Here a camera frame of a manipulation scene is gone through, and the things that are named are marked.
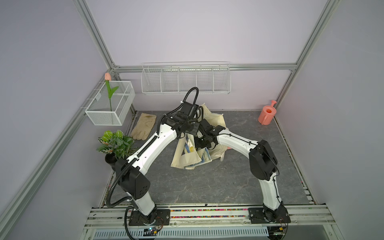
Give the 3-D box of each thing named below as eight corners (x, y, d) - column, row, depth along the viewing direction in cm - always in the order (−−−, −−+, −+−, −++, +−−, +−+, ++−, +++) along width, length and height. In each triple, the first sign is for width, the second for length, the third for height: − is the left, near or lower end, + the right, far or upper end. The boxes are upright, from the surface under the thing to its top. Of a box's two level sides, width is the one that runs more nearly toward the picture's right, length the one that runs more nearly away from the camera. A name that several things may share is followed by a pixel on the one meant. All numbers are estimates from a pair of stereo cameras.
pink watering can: (256, 126, 114) (262, 115, 105) (259, 109, 126) (264, 98, 116) (269, 129, 112) (275, 118, 103) (270, 112, 124) (276, 101, 114)
